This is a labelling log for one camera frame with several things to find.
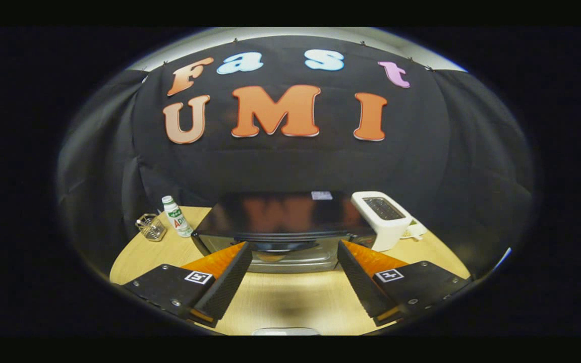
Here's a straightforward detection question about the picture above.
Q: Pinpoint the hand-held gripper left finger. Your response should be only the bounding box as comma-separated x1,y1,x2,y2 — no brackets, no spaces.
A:
119,242,253,329

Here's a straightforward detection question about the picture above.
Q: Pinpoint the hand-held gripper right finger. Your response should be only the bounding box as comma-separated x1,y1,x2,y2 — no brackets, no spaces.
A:
336,240,474,327

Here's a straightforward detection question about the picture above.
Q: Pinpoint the black toaster oven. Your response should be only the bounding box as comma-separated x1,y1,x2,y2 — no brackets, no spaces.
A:
191,191,377,274

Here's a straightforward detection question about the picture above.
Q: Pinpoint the white pop-up toaster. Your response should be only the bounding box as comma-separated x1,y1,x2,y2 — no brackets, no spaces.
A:
351,191,415,253

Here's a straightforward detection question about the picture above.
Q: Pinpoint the white plate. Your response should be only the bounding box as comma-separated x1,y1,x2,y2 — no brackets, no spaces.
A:
251,327,322,336

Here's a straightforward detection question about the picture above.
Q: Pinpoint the white bottle with green label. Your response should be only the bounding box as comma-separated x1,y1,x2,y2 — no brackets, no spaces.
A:
161,196,194,238

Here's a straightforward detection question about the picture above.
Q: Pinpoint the wire mesh holder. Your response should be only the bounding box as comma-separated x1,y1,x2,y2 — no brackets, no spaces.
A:
135,213,168,243

